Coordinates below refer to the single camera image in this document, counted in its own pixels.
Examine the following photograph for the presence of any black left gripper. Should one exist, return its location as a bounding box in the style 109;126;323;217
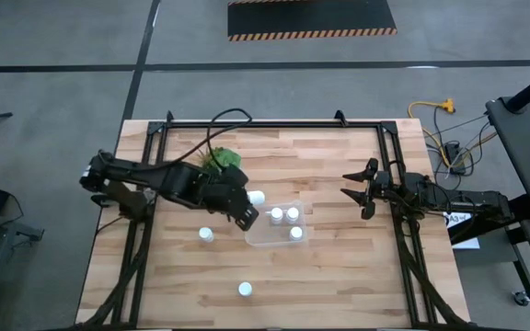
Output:
202;164;260;233

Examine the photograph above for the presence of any black power strip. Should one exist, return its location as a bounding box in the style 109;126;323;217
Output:
444;141;467;176

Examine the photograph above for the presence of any green plant in patterned pot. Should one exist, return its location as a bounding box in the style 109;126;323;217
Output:
195;145;243;175

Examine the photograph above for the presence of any yellow extension cord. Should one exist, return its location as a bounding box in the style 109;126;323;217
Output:
407;97;457;169

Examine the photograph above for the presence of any clear plastic basket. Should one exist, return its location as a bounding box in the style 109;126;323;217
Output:
244;199;310;250

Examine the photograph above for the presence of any black floor cable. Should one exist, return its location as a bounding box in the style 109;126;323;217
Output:
425;108;501;185

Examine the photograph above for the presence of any black metal table frame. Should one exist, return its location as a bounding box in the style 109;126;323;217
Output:
78;109;471;331

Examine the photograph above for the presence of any white paper sheet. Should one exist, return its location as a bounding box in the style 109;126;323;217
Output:
451;236;481;250

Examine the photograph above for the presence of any black hazard striped floor mat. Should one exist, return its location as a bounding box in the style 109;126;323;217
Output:
226;0;398;42

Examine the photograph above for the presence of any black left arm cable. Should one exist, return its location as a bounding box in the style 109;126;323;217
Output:
206;108;254;160

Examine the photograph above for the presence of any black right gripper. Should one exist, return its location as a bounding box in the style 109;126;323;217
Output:
340;157;394;221

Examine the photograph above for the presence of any white printed label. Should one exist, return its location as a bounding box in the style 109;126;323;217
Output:
444;211;473;229

